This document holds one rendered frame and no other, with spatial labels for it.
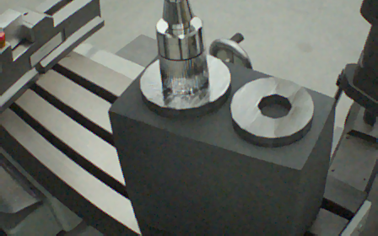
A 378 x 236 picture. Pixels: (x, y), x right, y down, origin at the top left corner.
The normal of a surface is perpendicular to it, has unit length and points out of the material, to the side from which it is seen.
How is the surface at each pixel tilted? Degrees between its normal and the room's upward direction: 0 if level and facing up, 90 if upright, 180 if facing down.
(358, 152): 0
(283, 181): 90
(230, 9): 0
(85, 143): 0
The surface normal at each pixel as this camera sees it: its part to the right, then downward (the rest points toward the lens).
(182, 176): -0.49, 0.60
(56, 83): -0.08, -0.75
